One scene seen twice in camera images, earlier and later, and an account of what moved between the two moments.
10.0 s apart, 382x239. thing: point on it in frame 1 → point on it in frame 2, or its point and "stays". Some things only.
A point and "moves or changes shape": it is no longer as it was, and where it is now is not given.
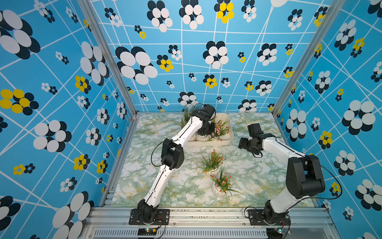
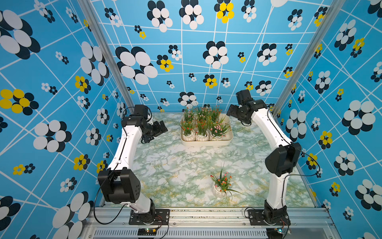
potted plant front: [222, 185] stays
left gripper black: [212, 130] → [158, 131]
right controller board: [274, 233] stays
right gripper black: [242, 144] → [233, 113]
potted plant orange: [212, 165] moves or changes shape
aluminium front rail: [209, 223] stays
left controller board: [146, 231] stays
